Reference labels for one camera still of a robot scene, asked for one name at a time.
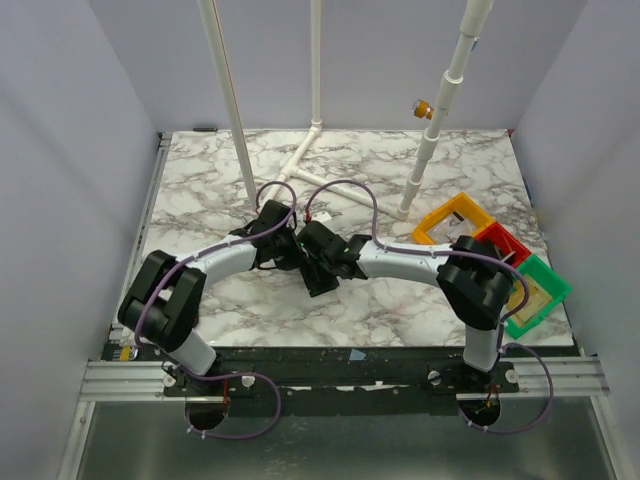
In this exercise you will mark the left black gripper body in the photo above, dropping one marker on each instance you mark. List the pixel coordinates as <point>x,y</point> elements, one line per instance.
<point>287,249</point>

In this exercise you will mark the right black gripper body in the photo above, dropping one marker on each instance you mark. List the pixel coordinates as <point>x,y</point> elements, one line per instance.
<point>304,235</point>

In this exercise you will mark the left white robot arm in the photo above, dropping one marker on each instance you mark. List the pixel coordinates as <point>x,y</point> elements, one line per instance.
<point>162,304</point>

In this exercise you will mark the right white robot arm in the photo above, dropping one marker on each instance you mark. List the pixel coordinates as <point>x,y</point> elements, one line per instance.
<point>476,284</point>

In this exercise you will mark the yellow plastic bin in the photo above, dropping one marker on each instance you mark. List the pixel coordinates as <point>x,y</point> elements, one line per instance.
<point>460,215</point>

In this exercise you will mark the orange knob on pipe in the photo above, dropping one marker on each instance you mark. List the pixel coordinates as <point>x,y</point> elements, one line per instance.
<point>423,109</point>

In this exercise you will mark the red plastic bin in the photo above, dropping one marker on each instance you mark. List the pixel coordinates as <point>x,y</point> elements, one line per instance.
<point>510,249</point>

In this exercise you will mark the green plastic bin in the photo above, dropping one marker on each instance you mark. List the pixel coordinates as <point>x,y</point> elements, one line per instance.
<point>547,289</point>

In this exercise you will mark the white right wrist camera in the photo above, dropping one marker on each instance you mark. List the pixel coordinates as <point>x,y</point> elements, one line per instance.
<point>322,217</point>

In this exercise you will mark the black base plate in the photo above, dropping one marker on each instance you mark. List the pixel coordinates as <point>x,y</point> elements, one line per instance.
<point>323,381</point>

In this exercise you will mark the left aluminium side rail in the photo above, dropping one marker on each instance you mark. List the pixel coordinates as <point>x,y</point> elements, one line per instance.
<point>165,139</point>

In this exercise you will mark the white PVC pipe frame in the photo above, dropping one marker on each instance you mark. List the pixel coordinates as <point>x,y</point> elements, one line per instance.
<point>472,24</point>

